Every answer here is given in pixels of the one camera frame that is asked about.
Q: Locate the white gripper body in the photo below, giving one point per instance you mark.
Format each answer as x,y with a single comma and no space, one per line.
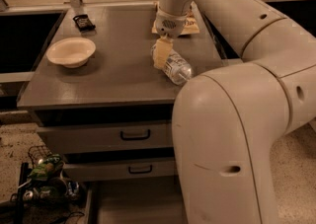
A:
170,25

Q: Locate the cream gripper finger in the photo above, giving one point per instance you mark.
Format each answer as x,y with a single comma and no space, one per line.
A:
163,47

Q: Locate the clear plastic water bottle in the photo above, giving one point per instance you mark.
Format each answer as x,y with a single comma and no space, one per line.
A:
177,68

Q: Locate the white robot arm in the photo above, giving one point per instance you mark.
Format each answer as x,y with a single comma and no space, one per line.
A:
226,120

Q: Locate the grey drawer cabinet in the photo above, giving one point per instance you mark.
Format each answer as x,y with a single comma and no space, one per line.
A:
118,84

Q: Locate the grey top drawer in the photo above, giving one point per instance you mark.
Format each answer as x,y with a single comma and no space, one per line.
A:
92,138

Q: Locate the grey middle drawer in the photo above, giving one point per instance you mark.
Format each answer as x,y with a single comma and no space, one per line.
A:
121,170

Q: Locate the grey open bottom drawer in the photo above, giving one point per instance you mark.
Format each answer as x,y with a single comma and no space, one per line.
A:
136,201

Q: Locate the brown and yellow snack bag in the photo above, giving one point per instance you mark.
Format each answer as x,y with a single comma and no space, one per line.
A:
190,26

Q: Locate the small black snack packet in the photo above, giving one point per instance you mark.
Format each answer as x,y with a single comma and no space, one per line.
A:
83,23

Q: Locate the white bowl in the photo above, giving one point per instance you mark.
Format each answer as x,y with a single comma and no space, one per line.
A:
71,52

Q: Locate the green chip bag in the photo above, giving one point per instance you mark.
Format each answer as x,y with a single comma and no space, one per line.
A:
51,166

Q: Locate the black wire basket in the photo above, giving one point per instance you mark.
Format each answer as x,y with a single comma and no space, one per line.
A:
56,189

